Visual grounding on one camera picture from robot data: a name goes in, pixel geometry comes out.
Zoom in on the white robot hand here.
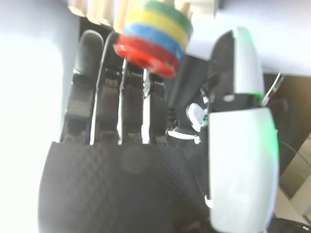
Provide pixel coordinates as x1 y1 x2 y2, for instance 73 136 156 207
37 26 280 233

